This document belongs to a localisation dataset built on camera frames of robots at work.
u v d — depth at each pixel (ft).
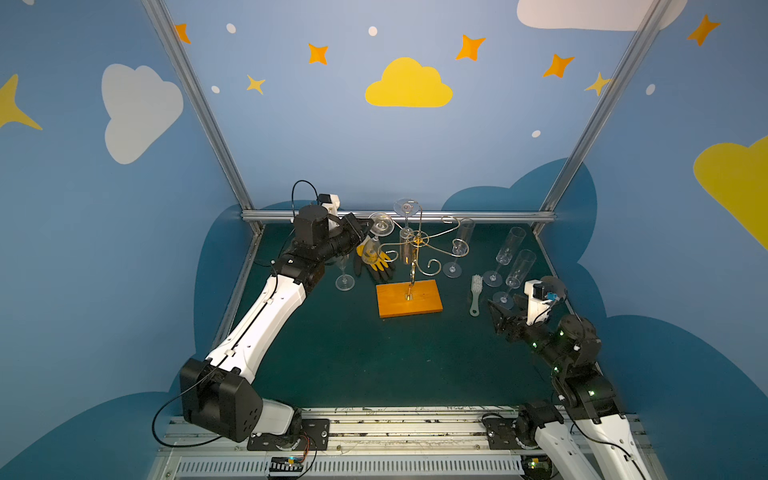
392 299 3.24
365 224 2.40
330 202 2.25
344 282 3.42
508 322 2.04
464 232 3.05
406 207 2.62
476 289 3.32
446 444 2.41
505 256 3.20
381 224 2.46
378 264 3.52
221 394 1.28
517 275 2.96
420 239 2.46
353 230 2.10
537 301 1.95
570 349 1.64
